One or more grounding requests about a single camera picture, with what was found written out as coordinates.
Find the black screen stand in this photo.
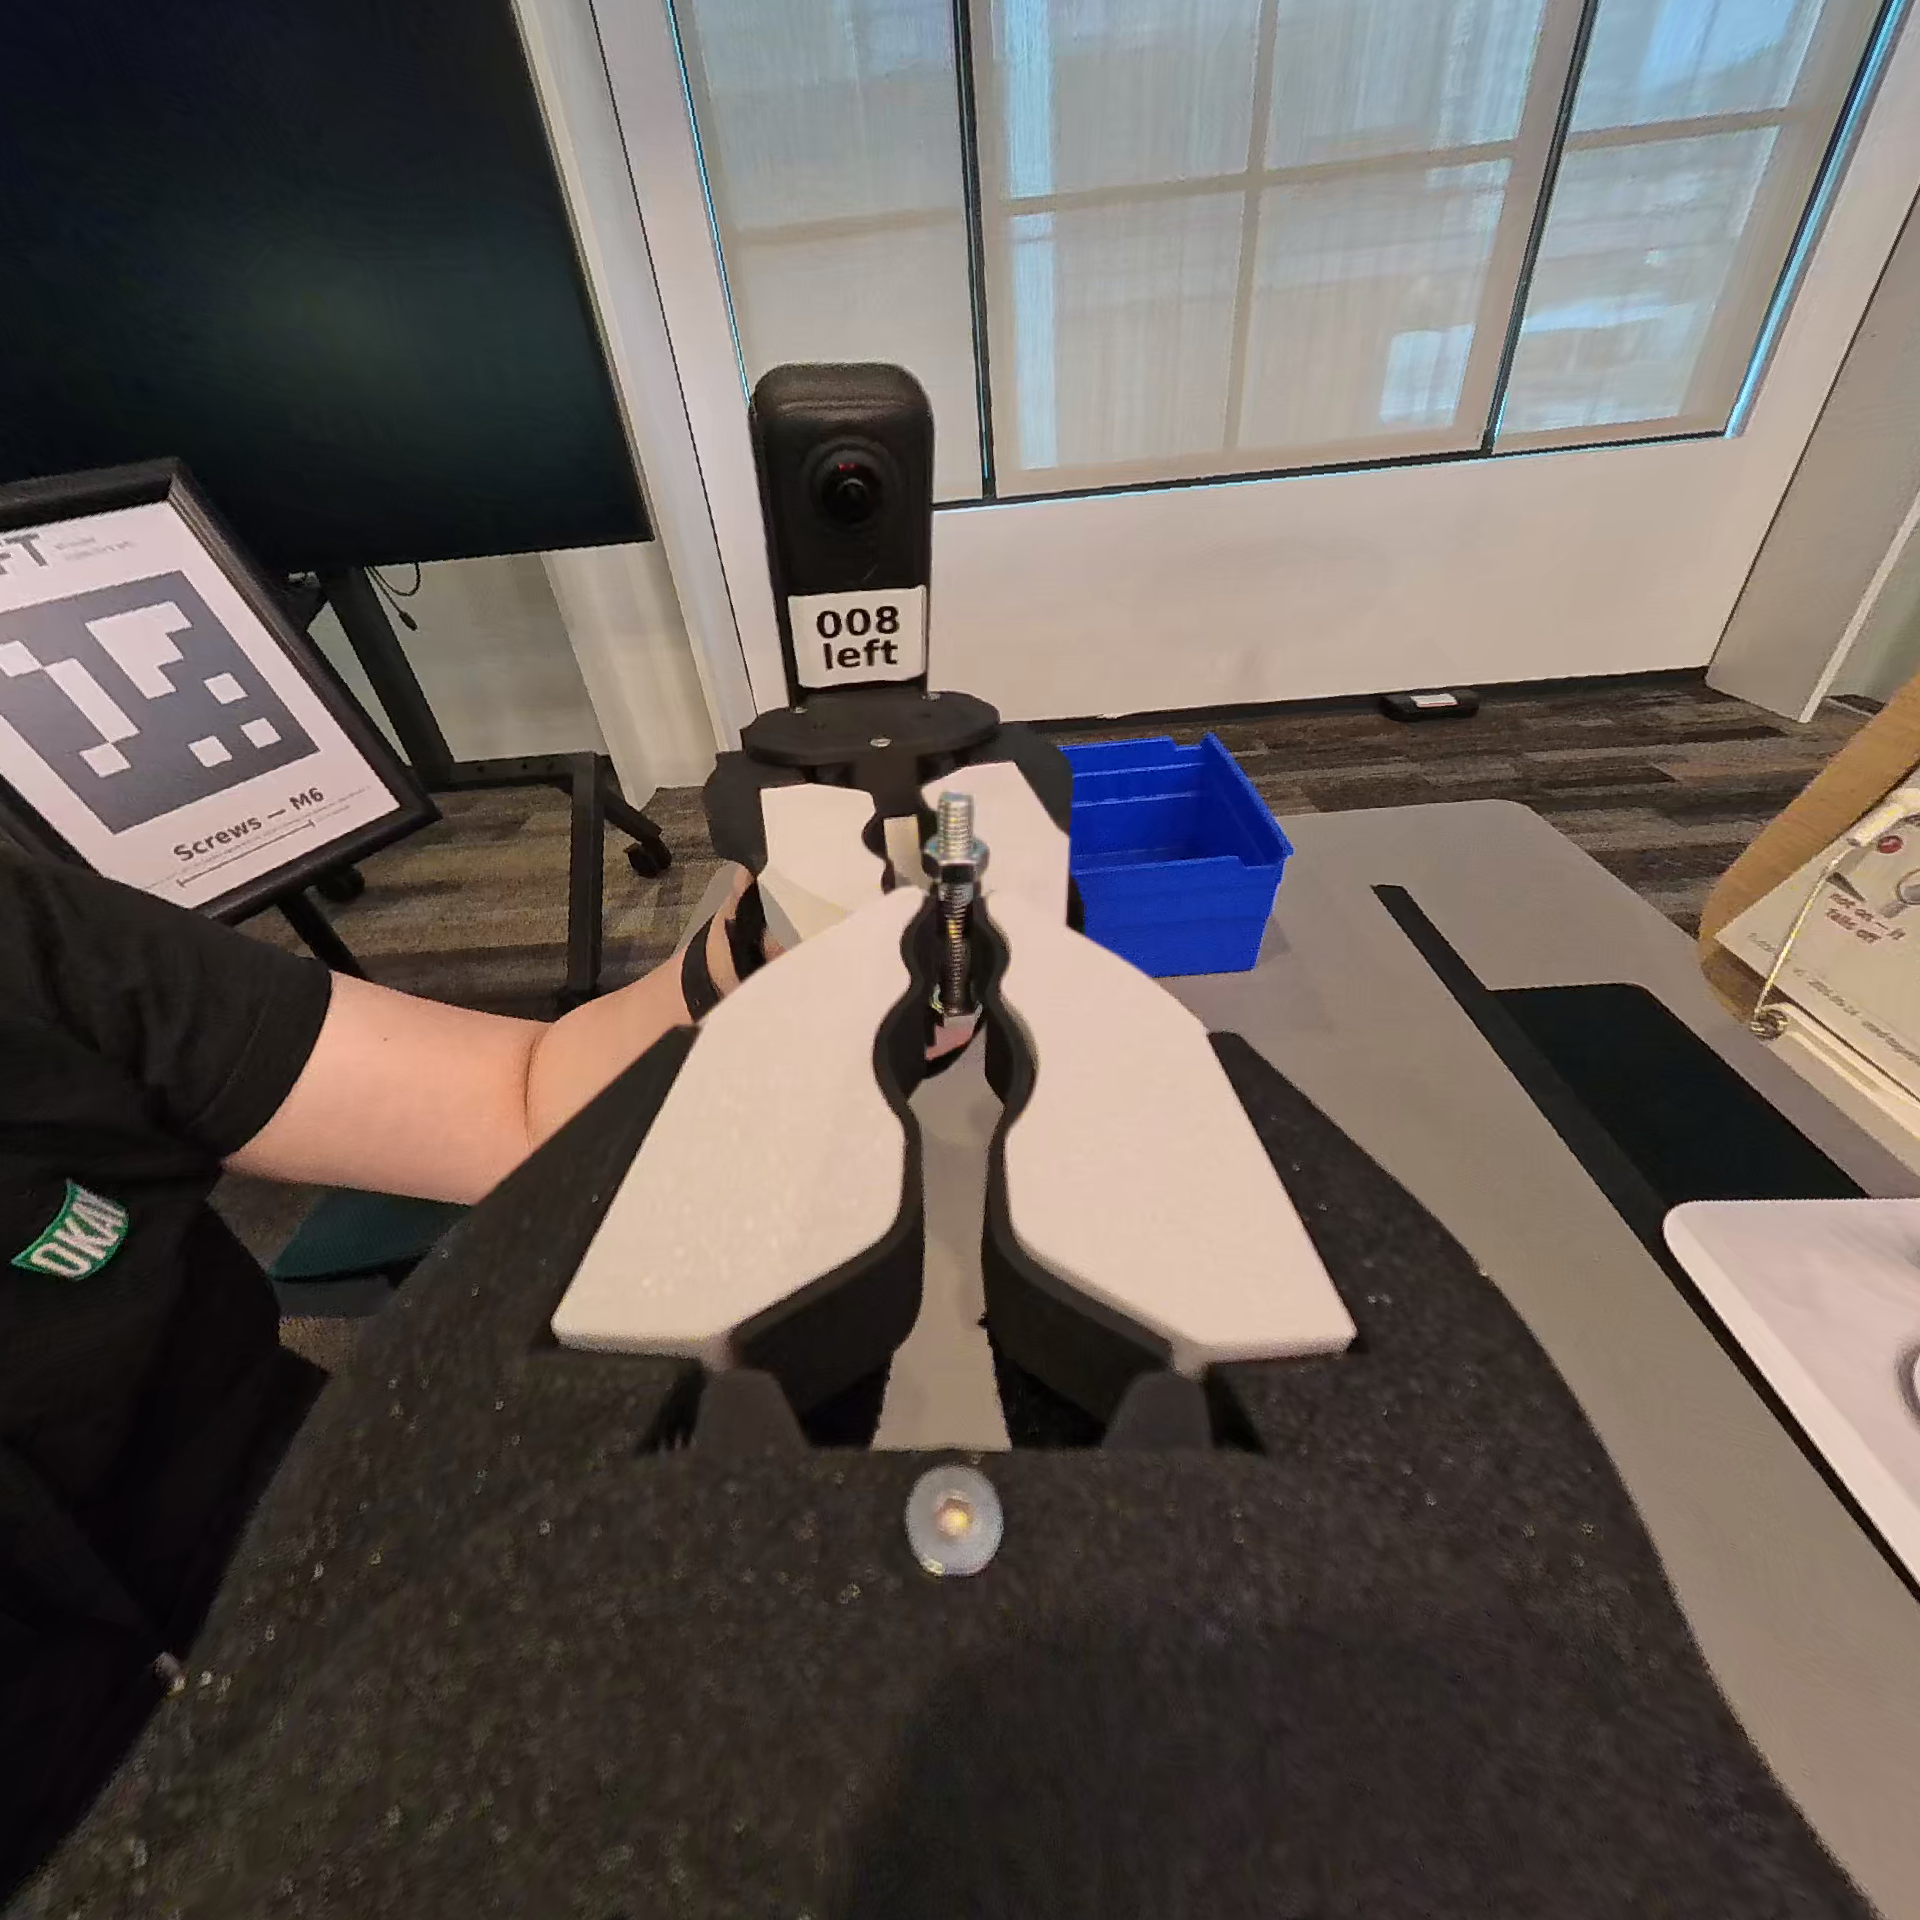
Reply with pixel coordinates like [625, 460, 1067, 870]
[287, 564, 674, 1012]

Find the black framed marker sign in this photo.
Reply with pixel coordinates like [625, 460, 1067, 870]
[0, 457, 443, 978]

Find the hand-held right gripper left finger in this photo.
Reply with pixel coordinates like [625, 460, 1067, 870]
[553, 887, 928, 1377]

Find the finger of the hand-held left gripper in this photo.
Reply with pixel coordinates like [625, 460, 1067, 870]
[918, 764, 1074, 941]
[755, 780, 923, 962]

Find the large glass window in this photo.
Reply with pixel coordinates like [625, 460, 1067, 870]
[667, 0, 1907, 504]

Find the person's left forearm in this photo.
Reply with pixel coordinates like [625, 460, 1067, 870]
[225, 960, 705, 1208]

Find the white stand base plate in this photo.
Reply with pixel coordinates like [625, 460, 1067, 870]
[1665, 1197, 1920, 1582]

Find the silver threaded bolt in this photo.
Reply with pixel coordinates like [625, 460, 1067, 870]
[918, 788, 993, 1037]

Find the wooden instruction board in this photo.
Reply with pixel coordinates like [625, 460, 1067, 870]
[1697, 698, 1920, 1180]

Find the dark chair seat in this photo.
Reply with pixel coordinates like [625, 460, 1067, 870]
[270, 1192, 474, 1322]

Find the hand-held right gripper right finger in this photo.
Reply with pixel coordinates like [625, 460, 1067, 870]
[984, 892, 1360, 1382]

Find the large black screen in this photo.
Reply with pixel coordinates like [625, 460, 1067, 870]
[0, 0, 658, 580]

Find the blue plastic bin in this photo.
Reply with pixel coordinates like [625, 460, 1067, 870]
[1057, 731, 1295, 978]

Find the person's left hand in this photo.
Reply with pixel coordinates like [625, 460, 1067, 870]
[660, 870, 795, 1037]

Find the person's black shirt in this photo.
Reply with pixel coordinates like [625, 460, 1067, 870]
[0, 845, 341, 1891]

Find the dark recessed desk panel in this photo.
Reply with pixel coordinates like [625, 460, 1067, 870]
[1371, 882, 1870, 1204]

